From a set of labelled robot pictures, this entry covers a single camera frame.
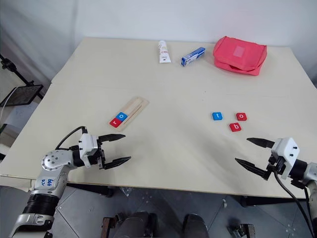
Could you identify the rusty metal bracket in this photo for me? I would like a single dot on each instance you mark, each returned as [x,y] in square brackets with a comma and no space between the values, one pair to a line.
[107,226]
[247,230]

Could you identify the red letter tile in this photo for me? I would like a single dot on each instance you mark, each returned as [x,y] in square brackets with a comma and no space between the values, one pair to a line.
[236,127]
[115,122]
[241,116]

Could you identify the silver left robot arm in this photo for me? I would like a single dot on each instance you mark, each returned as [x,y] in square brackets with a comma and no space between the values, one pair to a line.
[52,161]

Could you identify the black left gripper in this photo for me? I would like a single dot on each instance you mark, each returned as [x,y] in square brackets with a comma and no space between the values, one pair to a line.
[101,155]

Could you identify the blue letter tile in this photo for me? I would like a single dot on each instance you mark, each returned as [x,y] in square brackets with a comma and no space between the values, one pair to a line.
[218,116]
[121,116]

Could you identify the white cream tube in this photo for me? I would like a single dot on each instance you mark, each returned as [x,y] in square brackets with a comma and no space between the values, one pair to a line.
[163,55]

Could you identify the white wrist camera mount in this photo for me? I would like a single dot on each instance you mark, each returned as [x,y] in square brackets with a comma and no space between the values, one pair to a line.
[86,144]
[284,147]

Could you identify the black tablet screen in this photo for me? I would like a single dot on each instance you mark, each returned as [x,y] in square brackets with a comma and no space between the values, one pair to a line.
[22,95]

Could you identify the red fabric pouch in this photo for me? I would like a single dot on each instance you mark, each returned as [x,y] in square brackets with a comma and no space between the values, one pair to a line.
[237,58]

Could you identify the wooden letter tray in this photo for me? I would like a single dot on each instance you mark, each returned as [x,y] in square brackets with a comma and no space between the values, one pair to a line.
[136,106]

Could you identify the dark rounded shape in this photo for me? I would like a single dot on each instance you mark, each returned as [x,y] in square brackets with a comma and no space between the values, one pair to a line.
[135,225]
[195,226]

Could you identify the clear plastic wrapper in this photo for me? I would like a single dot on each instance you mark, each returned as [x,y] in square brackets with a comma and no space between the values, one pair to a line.
[126,191]

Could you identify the blue white toothpaste box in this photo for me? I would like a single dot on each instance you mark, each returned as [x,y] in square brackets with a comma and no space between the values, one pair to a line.
[192,57]

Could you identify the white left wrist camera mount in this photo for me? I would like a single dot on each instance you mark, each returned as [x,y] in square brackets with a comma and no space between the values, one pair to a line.
[86,144]

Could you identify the black table frame bar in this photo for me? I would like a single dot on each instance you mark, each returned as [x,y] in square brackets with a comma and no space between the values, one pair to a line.
[99,190]

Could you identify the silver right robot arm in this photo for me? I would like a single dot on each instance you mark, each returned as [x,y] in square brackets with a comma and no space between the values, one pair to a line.
[310,172]

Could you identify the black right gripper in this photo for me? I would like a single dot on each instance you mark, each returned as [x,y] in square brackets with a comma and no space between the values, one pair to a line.
[279,163]

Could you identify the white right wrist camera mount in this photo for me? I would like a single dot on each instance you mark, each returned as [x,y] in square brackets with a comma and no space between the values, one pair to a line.
[284,147]

